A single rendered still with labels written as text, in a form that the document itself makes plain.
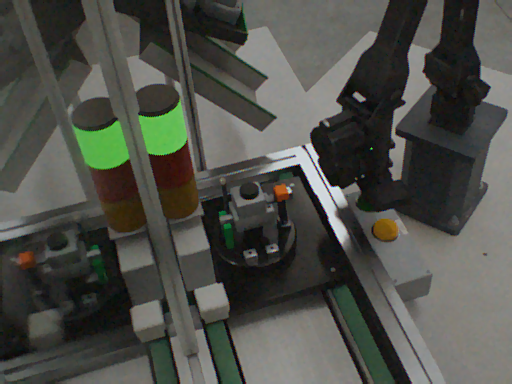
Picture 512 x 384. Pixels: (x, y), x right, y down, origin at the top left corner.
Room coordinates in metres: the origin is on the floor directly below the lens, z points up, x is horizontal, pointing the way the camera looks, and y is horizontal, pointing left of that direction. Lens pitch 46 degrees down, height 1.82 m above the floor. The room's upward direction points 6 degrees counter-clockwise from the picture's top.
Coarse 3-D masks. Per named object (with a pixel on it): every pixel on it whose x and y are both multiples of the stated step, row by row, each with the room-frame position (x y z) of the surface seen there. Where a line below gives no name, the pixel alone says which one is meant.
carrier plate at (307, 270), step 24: (216, 216) 0.77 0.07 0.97; (312, 216) 0.74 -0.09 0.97; (312, 240) 0.69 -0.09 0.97; (288, 264) 0.65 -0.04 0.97; (312, 264) 0.64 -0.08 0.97; (336, 264) 0.64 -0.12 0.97; (240, 288) 0.61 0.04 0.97; (264, 288) 0.61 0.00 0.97; (288, 288) 0.60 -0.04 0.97; (312, 288) 0.60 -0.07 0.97; (240, 312) 0.57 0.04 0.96
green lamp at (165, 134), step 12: (180, 108) 0.52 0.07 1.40; (144, 120) 0.51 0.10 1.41; (156, 120) 0.50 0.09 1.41; (168, 120) 0.51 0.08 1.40; (180, 120) 0.52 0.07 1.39; (144, 132) 0.51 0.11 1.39; (156, 132) 0.50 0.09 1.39; (168, 132) 0.51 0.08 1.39; (180, 132) 0.52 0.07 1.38; (156, 144) 0.50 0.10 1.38; (168, 144) 0.51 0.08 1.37; (180, 144) 0.51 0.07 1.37
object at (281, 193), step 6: (276, 186) 0.72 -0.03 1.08; (282, 186) 0.72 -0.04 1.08; (276, 192) 0.71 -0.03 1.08; (282, 192) 0.71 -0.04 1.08; (288, 192) 0.71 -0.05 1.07; (270, 198) 0.71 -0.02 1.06; (276, 198) 0.71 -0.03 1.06; (282, 198) 0.70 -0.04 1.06; (288, 198) 0.71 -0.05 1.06; (282, 204) 0.71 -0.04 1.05; (282, 210) 0.71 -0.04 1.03; (282, 216) 0.71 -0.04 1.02; (282, 222) 0.71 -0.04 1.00
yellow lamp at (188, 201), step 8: (192, 176) 0.52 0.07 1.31; (184, 184) 0.51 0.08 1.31; (192, 184) 0.52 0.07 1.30; (160, 192) 0.51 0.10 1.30; (168, 192) 0.50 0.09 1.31; (176, 192) 0.50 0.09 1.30; (184, 192) 0.51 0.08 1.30; (192, 192) 0.52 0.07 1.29; (160, 200) 0.51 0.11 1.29; (168, 200) 0.50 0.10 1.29; (176, 200) 0.50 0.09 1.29; (184, 200) 0.51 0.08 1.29; (192, 200) 0.51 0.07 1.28; (168, 208) 0.51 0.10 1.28; (176, 208) 0.50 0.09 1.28; (184, 208) 0.51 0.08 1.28; (192, 208) 0.51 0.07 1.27; (168, 216) 0.51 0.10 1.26; (176, 216) 0.50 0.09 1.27; (184, 216) 0.51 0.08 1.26
